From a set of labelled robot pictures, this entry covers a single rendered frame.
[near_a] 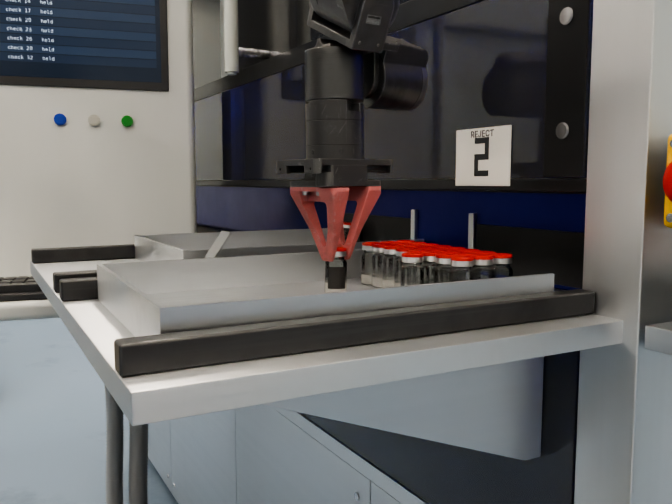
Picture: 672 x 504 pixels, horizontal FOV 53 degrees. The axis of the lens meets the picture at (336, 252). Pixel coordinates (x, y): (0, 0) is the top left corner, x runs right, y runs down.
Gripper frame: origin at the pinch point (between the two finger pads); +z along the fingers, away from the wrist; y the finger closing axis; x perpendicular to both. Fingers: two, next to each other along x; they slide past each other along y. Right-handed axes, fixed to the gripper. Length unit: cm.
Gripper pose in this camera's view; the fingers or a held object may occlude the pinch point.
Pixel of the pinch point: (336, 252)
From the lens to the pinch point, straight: 67.0
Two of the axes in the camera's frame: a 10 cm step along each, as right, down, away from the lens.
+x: -6.7, -0.8, 7.4
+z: 0.1, 9.9, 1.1
